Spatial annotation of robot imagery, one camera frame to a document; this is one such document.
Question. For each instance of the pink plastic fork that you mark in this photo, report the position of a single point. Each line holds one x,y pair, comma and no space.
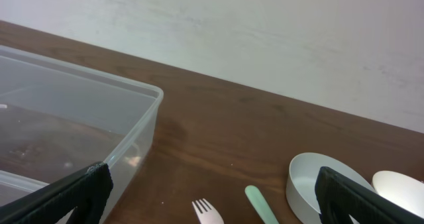
206,213

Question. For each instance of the mint green plastic spoon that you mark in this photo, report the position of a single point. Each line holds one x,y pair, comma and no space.
260,204

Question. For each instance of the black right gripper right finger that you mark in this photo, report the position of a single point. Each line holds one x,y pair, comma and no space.
342,201

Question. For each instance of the clear plastic container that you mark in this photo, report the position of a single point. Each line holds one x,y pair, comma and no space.
58,117

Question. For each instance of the grey-blue bowl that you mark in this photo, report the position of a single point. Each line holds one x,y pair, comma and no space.
300,188

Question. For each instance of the white bowl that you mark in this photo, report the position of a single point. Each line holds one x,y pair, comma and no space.
400,189

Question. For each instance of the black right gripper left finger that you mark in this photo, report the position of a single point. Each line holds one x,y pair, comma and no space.
83,195

